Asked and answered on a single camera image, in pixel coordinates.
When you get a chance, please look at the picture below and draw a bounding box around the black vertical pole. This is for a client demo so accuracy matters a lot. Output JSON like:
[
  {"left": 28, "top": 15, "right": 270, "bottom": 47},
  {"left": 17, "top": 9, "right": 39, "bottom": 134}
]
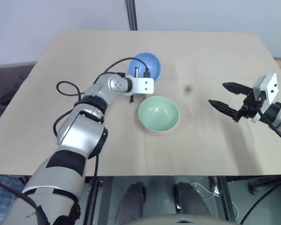
[{"left": 126, "top": 0, "right": 139, "bottom": 31}]

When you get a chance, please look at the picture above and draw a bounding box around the black hanging cable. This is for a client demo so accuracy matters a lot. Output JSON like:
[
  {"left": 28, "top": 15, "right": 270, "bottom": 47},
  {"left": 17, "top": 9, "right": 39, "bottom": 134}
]
[{"left": 240, "top": 172, "right": 281, "bottom": 225}]

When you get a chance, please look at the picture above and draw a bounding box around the thin white floor cable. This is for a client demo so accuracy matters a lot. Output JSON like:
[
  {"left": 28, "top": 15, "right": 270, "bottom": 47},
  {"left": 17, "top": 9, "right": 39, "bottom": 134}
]
[{"left": 191, "top": 182, "right": 239, "bottom": 219}]

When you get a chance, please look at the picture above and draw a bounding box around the blue bowl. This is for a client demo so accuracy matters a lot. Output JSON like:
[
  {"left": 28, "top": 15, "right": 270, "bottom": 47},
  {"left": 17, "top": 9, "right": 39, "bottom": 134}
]
[{"left": 127, "top": 51, "right": 164, "bottom": 83}]

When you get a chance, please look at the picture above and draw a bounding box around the pink bowl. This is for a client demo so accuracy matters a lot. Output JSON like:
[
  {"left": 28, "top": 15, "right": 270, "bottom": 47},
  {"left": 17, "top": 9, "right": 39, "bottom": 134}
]
[{"left": 140, "top": 121, "right": 178, "bottom": 137}]

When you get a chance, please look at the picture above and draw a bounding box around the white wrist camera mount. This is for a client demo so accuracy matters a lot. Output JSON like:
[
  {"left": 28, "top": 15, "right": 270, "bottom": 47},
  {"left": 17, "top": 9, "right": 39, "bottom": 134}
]
[
  {"left": 127, "top": 75, "right": 155, "bottom": 95},
  {"left": 251, "top": 72, "right": 280, "bottom": 124}
]

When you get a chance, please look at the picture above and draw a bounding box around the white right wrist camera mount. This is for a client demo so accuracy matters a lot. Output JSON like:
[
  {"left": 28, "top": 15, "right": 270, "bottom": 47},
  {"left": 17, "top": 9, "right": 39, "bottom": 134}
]
[{"left": 251, "top": 72, "right": 280, "bottom": 124}]

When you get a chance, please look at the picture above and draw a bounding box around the black table frame leg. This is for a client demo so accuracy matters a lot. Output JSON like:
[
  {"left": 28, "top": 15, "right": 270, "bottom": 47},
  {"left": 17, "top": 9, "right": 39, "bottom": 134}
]
[
  {"left": 214, "top": 175, "right": 237, "bottom": 222},
  {"left": 83, "top": 175, "right": 104, "bottom": 225}
]

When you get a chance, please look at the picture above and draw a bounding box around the dark rounded shape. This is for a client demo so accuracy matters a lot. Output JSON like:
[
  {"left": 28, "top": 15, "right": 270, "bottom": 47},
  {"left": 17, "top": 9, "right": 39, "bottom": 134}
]
[
  {"left": 118, "top": 181, "right": 147, "bottom": 225},
  {"left": 173, "top": 181, "right": 212, "bottom": 223}
]

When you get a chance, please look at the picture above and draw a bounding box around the black caster wheel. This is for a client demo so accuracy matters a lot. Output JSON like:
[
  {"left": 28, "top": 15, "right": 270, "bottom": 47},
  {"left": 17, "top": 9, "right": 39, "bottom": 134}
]
[{"left": 247, "top": 177, "right": 266, "bottom": 195}]

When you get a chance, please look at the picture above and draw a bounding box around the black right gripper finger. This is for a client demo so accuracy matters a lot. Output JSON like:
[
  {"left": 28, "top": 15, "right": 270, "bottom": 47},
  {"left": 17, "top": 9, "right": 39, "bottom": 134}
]
[
  {"left": 222, "top": 82, "right": 253, "bottom": 96},
  {"left": 208, "top": 99, "right": 240, "bottom": 120}
]

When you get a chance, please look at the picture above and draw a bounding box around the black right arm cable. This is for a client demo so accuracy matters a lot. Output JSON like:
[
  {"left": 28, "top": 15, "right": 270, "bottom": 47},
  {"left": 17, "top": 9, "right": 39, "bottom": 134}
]
[{"left": 256, "top": 93, "right": 281, "bottom": 150}]

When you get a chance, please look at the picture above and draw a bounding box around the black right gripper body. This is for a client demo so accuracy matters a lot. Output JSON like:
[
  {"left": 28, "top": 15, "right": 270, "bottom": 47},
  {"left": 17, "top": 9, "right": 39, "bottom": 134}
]
[{"left": 233, "top": 92, "right": 264, "bottom": 123}]

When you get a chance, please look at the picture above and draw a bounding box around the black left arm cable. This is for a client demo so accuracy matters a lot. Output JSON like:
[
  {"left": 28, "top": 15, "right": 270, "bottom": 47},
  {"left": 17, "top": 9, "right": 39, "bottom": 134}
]
[{"left": 52, "top": 57, "right": 152, "bottom": 177}]

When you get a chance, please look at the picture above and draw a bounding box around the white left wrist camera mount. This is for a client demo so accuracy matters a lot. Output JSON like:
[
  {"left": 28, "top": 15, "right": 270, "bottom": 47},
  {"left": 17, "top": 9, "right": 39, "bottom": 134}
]
[{"left": 127, "top": 75, "right": 155, "bottom": 95}]

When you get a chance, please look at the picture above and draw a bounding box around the blue checked cloth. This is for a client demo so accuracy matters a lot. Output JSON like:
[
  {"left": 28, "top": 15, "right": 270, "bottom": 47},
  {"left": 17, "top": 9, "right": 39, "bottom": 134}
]
[{"left": 0, "top": 174, "right": 26, "bottom": 213}]

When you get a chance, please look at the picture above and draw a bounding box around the green bowl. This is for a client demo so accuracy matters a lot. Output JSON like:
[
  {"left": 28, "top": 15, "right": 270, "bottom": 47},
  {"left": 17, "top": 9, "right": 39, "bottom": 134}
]
[{"left": 137, "top": 95, "right": 180, "bottom": 133}]

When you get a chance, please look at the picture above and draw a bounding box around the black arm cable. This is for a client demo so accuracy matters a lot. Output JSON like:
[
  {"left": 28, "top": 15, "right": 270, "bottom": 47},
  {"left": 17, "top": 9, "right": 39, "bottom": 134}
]
[
  {"left": 256, "top": 93, "right": 281, "bottom": 150},
  {"left": 52, "top": 57, "right": 152, "bottom": 177}
]

